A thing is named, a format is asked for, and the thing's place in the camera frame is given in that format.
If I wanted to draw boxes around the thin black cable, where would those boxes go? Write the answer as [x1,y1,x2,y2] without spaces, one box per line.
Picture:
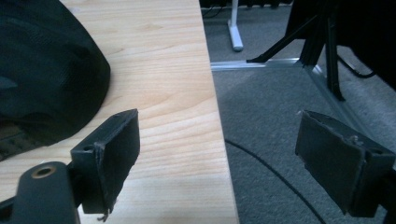
[336,55,377,79]

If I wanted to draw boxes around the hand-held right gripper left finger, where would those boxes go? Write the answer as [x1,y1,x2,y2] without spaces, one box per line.
[70,108,141,222]

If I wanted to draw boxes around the black cap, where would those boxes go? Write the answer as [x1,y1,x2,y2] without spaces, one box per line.
[0,0,112,162]

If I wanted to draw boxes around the white table leg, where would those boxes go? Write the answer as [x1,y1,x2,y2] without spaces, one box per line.
[227,0,245,52]

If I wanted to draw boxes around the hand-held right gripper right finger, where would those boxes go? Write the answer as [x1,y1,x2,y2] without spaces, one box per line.
[294,109,396,218]

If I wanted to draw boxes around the silver metal floor frame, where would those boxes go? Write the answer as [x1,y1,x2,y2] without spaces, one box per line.
[210,57,375,141]

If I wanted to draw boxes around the black tripod stand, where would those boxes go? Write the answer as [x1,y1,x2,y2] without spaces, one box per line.
[246,6,347,102]

